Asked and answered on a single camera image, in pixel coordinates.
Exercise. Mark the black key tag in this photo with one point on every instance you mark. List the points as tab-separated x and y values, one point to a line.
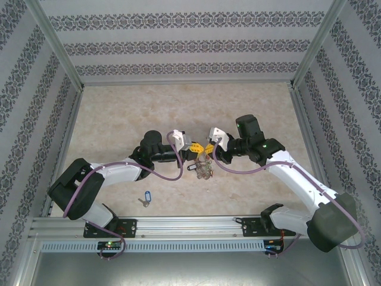
192	167

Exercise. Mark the metal keyring with split rings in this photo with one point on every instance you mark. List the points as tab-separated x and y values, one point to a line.
204	172

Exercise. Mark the blue tag with key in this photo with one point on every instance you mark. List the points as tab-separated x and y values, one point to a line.
147	196

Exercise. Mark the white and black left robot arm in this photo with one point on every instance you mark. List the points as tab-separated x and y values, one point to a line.
119	172

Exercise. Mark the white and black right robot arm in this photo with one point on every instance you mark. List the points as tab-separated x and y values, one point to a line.
297	175

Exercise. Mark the small circuit board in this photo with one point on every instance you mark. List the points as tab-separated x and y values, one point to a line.
274	246
110	245

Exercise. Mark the grey metal panel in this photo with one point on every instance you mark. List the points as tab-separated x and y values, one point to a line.
190	271

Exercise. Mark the aluminium frame rail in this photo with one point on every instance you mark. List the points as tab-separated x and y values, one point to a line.
67	140
312	149
190	81

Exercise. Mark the wide aluminium mounting rail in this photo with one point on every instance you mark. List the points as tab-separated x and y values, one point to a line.
190	226

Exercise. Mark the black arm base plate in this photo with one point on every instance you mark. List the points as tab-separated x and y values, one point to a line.
129	228
250	228

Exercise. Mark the aluminium frame post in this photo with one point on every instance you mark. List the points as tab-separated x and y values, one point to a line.
25	265
318	44
358	274
56	44

